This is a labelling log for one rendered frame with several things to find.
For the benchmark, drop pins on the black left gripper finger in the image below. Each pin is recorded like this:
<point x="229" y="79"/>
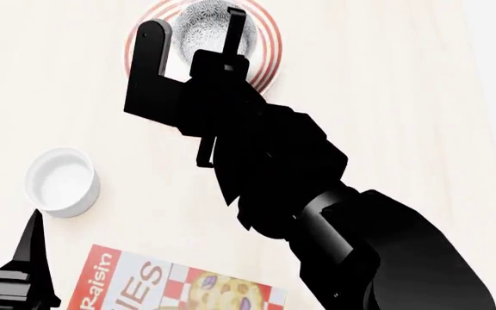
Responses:
<point x="37" y="252"/>

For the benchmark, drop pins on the black right gripper wide finger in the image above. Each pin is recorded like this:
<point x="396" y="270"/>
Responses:
<point x="149" y="80"/>

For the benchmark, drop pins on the black right gripper thin finger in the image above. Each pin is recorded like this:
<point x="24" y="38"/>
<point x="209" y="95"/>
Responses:
<point x="224" y="61"/>

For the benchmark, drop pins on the patterned akita bowl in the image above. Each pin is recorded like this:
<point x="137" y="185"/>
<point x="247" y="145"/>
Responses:
<point x="200" y="32"/>

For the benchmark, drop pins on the red striped white plate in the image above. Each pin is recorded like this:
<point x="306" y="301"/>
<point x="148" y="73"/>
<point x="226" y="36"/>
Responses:
<point x="270" y="48"/>

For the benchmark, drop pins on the raisin cookies box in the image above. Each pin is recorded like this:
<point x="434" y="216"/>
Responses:
<point x="144" y="281"/>

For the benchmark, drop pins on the white ramekin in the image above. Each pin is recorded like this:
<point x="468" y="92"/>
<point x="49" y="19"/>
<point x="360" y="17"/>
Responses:
<point x="60" y="184"/>

